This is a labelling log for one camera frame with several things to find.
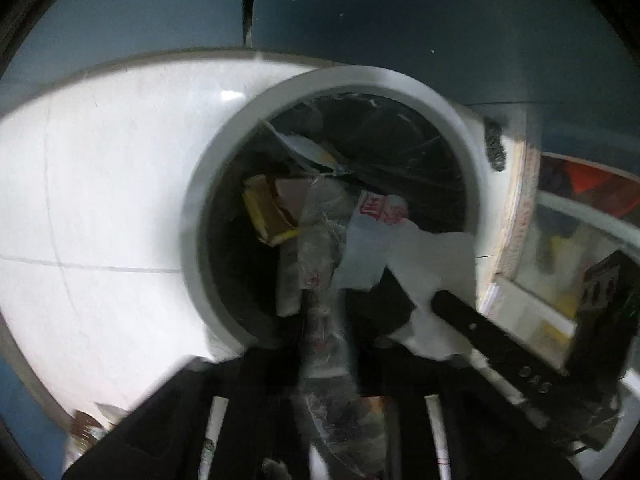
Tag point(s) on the blue base cabinet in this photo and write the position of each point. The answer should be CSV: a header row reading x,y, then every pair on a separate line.
x,y
350,15

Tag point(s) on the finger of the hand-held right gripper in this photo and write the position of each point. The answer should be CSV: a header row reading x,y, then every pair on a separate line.
x,y
485,332

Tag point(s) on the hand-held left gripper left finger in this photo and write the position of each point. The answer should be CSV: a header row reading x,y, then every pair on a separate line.
x,y
240,420

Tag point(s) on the white round trash bin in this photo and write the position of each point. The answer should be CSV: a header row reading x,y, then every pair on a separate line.
x,y
220,170

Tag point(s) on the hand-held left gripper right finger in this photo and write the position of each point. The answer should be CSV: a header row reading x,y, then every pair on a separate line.
x,y
450,435

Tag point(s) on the white red print bag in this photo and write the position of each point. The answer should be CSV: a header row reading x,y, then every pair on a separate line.
x,y
382,209

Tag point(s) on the white tissue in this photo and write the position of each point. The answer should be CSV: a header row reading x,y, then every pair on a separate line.
x,y
420,260

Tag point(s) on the black bin liner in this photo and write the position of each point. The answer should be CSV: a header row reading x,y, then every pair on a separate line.
x,y
400,140

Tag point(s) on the yellow cardboard box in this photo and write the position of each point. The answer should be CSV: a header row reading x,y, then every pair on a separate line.
x,y
265,210

